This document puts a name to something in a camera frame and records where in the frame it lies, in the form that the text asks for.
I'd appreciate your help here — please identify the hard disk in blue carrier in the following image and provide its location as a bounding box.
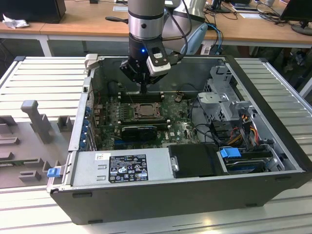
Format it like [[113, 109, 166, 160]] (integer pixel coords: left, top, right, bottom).
[[218, 146, 266, 175]]

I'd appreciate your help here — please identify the blue case latch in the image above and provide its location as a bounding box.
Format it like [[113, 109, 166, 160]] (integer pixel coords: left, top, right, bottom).
[[47, 167, 61, 178]]

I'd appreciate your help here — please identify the black RAM slot bank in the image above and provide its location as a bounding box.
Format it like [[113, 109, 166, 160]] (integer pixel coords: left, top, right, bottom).
[[117, 116, 171, 130], [118, 91, 164, 103]]

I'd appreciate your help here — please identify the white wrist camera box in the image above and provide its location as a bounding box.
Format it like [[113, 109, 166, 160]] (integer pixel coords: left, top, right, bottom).
[[142, 40, 172, 77]]

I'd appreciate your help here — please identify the pale blue teach pendant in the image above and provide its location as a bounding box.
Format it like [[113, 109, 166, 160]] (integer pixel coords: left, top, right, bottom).
[[181, 23, 209, 55]]

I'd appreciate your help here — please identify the blue slot clip row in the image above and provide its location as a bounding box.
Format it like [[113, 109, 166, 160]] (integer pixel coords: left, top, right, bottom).
[[82, 104, 92, 150]]

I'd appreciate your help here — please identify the silver metal drive cage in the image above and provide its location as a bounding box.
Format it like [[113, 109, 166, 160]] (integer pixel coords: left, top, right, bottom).
[[197, 64, 257, 123]]

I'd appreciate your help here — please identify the crumpled white paper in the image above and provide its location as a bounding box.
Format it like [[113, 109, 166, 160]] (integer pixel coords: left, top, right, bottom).
[[2, 13, 30, 30]]

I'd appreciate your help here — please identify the black computer tower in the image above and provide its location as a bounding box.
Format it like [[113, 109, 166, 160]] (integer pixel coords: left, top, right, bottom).
[[0, 0, 67, 24]]

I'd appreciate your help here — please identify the black graphics card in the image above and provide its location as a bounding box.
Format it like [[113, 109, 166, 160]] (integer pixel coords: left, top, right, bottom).
[[120, 125, 158, 142]]

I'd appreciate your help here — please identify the CPU socket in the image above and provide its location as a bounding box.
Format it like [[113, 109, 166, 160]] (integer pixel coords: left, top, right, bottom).
[[133, 102, 164, 121]]

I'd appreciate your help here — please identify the metal socket cover frame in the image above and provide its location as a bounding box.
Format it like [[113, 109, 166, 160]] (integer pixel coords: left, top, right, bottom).
[[134, 103, 163, 120]]

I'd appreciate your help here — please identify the grey case release handle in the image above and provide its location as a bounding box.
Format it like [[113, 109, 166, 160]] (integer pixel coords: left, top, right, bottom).
[[84, 54, 99, 72]]

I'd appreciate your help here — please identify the black open PC case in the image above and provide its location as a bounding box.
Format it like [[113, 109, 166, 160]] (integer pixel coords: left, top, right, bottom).
[[46, 54, 312, 226]]

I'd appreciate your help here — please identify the grey power supply unit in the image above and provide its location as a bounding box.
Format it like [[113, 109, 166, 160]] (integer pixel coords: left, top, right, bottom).
[[70, 148, 175, 187]]

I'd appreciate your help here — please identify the silver square CPU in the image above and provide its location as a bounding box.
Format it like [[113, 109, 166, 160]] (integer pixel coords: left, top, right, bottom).
[[139, 105, 158, 117]]

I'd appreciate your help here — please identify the black monitor with stand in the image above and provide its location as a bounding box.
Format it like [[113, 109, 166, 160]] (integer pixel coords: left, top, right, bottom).
[[280, 0, 312, 36]]

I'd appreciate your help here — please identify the blue cable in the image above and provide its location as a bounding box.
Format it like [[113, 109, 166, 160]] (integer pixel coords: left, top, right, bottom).
[[207, 23, 223, 51]]

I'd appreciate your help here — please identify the black round cylinder part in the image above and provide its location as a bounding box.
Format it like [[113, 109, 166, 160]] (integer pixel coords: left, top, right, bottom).
[[108, 81, 119, 95]]

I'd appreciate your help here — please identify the long wooden desk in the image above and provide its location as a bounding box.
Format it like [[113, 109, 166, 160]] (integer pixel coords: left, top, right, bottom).
[[0, 0, 312, 49]]

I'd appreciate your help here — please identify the coloured power wire bundle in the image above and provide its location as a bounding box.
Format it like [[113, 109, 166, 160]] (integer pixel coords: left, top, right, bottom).
[[229, 114, 259, 147]]

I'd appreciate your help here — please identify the green motherboard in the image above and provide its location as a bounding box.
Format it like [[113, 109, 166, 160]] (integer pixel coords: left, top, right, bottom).
[[97, 94, 203, 151]]

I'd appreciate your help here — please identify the grey parts rack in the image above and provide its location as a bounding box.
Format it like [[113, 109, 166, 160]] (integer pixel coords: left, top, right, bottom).
[[0, 99, 76, 190]]

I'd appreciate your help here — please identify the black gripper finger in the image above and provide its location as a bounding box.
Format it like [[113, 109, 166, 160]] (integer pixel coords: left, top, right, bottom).
[[119, 60, 146, 95], [145, 72, 168, 95]]

